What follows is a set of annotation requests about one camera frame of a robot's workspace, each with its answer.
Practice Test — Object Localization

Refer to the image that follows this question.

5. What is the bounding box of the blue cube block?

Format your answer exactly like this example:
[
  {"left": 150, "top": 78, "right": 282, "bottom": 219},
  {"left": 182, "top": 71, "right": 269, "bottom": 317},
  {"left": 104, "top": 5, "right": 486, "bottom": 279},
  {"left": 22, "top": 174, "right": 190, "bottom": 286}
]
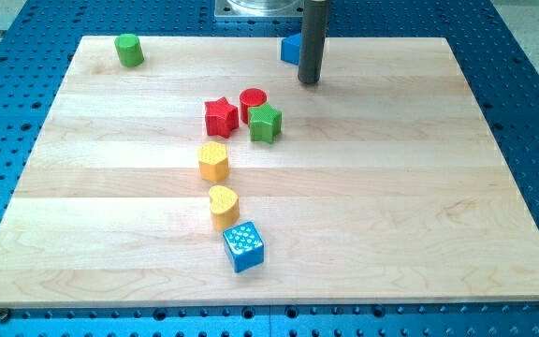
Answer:
[{"left": 223, "top": 222, "right": 265, "bottom": 273}]

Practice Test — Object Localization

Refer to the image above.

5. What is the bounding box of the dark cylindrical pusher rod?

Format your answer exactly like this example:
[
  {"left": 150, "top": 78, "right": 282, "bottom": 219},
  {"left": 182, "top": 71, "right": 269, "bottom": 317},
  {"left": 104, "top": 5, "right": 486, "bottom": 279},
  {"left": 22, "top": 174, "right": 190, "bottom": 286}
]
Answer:
[{"left": 298, "top": 0, "right": 330, "bottom": 85}]

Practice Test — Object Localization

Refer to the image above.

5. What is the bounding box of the green cylinder block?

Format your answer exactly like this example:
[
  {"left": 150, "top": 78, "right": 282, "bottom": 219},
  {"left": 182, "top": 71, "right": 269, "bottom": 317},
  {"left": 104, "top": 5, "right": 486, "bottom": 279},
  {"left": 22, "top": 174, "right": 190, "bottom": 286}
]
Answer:
[{"left": 114, "top": 34, "right": 144, "bottom": 67}]

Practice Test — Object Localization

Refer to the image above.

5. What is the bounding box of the green star block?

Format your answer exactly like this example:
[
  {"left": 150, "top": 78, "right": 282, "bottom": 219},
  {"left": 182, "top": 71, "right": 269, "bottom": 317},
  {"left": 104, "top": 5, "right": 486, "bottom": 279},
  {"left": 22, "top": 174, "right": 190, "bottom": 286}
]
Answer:
[{"left": 249, "top": 102, "right": 283, "bottom": 143}]

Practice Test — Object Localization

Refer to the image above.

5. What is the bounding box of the blue block behind rod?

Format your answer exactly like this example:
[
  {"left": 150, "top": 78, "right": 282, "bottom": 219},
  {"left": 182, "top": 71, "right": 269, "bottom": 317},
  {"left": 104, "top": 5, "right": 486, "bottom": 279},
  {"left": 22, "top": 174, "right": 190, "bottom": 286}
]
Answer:
[{"left": 280, "top": 33, "right": 301, "bottom": 66}]

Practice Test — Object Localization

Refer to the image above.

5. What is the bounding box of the yellow hexagon block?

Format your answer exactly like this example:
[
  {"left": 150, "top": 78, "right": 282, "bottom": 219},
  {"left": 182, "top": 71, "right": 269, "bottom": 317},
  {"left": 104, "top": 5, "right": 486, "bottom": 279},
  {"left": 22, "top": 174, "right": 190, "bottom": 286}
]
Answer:
[{"left": 197, "top": 141, "right": 229, "bottom": 183}]

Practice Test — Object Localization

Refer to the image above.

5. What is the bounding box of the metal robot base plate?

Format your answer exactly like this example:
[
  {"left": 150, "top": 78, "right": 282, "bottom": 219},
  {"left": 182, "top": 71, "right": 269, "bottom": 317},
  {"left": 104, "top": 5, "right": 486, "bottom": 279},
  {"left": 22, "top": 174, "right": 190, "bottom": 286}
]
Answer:
[{"left": 214, "top": 0, "right": 303, "bottom": 19}]

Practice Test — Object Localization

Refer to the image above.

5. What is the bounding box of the yellow heart block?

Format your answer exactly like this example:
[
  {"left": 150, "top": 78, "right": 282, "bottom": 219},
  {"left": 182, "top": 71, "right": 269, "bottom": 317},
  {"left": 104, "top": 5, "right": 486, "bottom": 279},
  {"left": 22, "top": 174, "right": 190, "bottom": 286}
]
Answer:
[{"left": 209, "top": 185, "right": 240, "bottom": 231}]

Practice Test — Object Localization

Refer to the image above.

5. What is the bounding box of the light wooden board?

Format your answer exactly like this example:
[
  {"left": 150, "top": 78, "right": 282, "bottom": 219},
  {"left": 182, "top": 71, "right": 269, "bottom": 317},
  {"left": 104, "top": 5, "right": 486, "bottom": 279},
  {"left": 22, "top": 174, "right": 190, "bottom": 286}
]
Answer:
[{"left": 0, "top": 36, "right": 539, "bottom": 309}]

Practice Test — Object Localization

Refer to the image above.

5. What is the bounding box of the red cylinder block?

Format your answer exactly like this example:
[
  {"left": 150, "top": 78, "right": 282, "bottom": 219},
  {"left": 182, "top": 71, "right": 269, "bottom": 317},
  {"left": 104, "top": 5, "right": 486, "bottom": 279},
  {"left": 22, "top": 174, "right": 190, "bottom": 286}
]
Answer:
[{"left": 239, "top": 88, "right": 267, "bottom": 124}]

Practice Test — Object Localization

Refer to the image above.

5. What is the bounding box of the red star block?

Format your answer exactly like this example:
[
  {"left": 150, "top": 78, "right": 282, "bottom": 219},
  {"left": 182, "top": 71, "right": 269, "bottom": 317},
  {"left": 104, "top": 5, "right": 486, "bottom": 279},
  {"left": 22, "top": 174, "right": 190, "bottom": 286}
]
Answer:
[{"left": 204, "top": 97, "right": 239, "bottom": 139}]

